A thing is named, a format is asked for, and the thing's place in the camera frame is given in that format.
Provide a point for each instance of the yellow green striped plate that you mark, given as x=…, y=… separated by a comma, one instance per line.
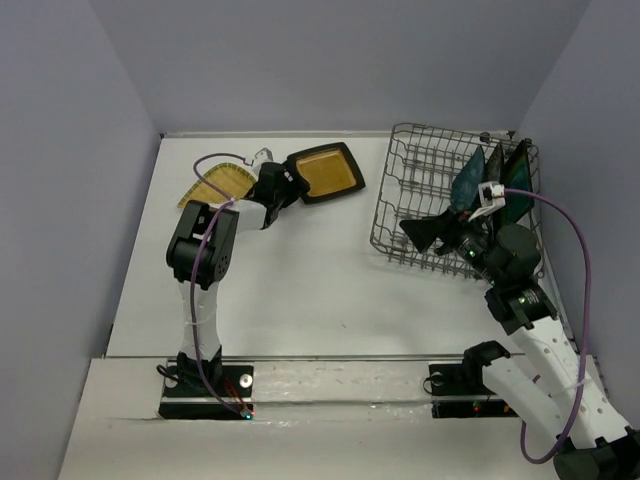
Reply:
x=232, y=179

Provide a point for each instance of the teal square plate black rim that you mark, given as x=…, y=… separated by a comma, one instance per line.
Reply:
x=516, y=175

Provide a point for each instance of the grey wire dish rack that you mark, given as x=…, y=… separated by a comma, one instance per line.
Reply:
x=421, y=164

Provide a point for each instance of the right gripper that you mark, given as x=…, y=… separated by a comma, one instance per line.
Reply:
x=446, y=227

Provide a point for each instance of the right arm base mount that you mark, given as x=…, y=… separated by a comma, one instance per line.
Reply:
x=455, y=395

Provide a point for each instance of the black floral square plate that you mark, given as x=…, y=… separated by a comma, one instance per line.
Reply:
x=494, y=165

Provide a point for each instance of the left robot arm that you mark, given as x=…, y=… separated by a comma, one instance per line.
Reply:
x=199, y=255

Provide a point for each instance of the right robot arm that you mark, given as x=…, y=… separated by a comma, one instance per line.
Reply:
x=591, y=440

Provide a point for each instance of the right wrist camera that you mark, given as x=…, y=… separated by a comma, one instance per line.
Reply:
x=492, y=198

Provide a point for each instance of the amber square plate black rim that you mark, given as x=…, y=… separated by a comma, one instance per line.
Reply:
x=331, y=171

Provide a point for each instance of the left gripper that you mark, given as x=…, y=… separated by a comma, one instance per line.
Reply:
x=297, y=180

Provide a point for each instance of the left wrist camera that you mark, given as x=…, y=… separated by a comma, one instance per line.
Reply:
x=261, y=157

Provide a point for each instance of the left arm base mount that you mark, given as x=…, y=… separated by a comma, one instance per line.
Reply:
x=185, y=396

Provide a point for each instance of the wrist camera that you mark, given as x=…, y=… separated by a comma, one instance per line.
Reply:
x=261, y=157
x=492, y=198

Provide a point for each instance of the dark teal blue plate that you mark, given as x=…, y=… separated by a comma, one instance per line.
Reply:
x=464, y=187

